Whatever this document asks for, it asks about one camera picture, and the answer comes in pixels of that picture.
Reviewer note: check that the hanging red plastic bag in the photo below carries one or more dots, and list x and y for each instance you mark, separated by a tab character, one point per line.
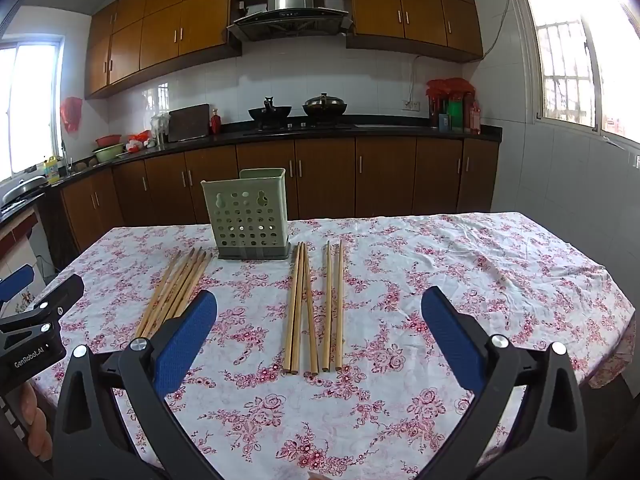
71	112

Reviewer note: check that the wooden wall cabinets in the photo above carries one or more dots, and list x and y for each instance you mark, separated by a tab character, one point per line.
160	30

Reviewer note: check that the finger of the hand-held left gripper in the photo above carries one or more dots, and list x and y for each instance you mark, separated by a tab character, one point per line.
15	282
65	290

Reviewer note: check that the green plastic basin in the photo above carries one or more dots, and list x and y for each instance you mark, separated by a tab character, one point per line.
109	154

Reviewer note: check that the black gas stove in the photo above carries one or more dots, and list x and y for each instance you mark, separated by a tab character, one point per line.
300	124

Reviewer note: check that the wooden base cabinets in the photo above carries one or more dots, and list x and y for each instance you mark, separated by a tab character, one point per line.
385	175

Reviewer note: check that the green box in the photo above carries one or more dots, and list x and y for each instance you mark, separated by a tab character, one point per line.
455	112

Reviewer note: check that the small red bottle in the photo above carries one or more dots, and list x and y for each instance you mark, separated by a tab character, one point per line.
216	122

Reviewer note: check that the yellow dish soap bottle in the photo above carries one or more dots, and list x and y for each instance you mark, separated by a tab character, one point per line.
52	172

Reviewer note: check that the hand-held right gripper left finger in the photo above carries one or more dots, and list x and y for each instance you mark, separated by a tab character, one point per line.
187	345

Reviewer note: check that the red bag over condiments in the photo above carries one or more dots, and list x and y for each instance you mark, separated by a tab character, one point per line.
450	87

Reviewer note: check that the red and white bag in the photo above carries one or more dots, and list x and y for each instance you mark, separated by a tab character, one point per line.
137	141

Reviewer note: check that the person's left hand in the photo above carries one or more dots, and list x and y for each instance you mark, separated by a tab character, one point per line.
32	410

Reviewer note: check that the pink floral tablecloth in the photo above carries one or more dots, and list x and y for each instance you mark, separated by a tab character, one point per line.
400	285

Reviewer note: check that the small sliding window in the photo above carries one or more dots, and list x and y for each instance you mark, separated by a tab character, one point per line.
30	105

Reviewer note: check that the small blue box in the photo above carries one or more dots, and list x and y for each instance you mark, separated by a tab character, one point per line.
444	121

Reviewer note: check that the red plastic basin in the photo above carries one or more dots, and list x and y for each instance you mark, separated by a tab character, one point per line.
107	140

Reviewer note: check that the green perforated chopstick holder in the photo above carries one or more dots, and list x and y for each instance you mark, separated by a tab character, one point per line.
245	220

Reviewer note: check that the dark cutting board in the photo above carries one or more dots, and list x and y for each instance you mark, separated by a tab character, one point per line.
189	122

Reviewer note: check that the large barred window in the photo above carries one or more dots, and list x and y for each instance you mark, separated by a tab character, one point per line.
565	50

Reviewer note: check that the white wall socket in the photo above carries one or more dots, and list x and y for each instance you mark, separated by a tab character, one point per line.
411	106

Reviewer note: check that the grey lidded electric pan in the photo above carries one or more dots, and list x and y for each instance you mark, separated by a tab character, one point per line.
25	185

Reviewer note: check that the black kitchen countertop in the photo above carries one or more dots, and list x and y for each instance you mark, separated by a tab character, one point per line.
400	131

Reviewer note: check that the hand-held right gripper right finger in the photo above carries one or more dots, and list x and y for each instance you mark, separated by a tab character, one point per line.
450	340

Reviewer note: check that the black open wok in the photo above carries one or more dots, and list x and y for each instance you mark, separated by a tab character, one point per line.
270	112

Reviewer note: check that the black lidded wok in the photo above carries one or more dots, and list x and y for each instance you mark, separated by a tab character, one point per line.
325	106

